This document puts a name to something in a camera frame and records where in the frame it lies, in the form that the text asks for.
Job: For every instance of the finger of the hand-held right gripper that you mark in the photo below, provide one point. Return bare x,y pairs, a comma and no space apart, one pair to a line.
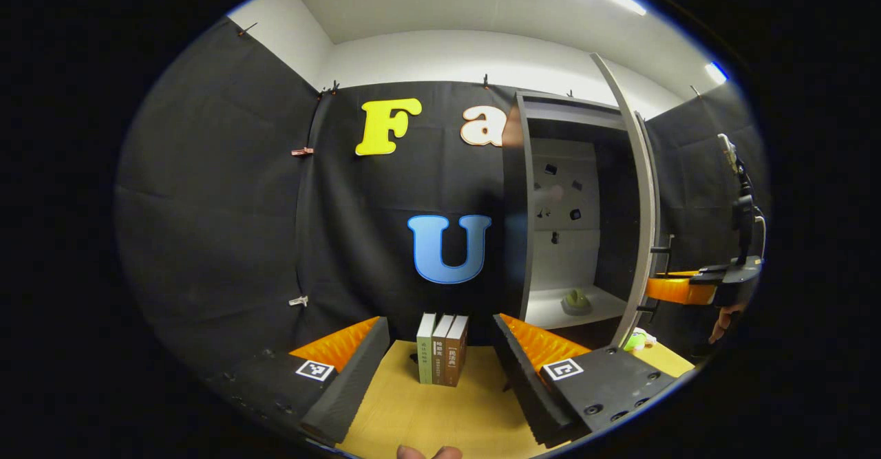
678,289

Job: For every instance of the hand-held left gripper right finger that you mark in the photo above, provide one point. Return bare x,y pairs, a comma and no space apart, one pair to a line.
526,383

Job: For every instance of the green and pink toy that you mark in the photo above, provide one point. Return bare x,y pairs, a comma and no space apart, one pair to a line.
637,340

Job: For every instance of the copper red clip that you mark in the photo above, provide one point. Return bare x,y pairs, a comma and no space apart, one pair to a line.
301,151

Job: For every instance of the dark grey cabinet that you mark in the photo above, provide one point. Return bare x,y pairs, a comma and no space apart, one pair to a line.
515,239

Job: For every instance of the short ceiling light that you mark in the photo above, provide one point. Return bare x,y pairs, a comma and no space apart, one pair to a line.
716,72

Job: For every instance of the pale green bottle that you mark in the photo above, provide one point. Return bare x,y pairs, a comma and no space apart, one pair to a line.
577,302

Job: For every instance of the black backdrop cloth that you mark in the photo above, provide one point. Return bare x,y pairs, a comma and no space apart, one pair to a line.
220,204

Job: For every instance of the brown book with white label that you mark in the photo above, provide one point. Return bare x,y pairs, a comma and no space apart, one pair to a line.
442,356

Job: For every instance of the green and white book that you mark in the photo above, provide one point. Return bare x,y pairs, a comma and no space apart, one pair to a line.
425,356

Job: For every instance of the silver metal clip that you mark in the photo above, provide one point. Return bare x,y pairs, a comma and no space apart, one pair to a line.
299,301

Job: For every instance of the dark brown book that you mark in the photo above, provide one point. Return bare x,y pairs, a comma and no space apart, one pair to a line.
456,356

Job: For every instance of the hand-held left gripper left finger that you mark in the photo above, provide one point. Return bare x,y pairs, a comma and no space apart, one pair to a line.
351,383

